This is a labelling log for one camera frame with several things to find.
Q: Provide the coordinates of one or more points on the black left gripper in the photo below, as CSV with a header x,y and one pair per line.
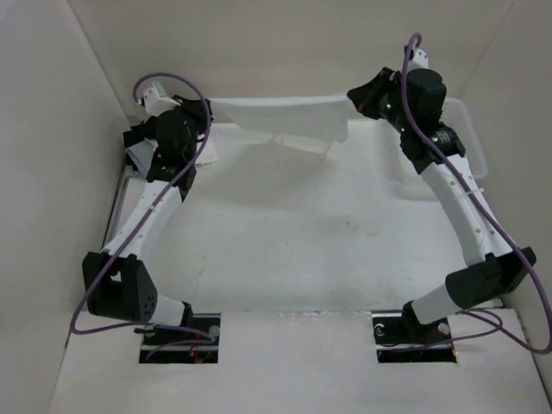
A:
x,y
196,109

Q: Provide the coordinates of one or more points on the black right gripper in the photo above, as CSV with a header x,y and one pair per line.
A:
x,y
367,94

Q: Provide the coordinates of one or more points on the white tank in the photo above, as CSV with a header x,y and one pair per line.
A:
x,y
322,119
207,153

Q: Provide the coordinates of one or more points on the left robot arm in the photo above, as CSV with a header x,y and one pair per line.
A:
x,y
117,280

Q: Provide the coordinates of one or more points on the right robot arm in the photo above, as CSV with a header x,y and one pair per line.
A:
x,y
492,268

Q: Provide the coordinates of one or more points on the black tank top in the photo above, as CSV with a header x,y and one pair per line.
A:
x,y
140,132

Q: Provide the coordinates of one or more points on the folded white tank top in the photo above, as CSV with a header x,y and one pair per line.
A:
x,y
207,153

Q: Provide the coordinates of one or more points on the folded grey tank top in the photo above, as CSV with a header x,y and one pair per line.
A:
x,y
140,157

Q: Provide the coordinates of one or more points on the white plastic basket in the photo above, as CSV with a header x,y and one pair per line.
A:
x,y
456,116

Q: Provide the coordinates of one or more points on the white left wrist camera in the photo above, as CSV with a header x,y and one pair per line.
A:
x,y
156,101

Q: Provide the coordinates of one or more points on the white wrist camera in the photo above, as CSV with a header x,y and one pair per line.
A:
x,y
419,59
156,101

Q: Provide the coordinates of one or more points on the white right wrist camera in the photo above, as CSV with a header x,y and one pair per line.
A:
x,y
419,59

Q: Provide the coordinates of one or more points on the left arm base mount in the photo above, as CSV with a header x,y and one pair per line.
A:
x,y
169,346

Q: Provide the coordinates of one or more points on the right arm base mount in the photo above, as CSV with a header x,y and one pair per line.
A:
x,y
396,344

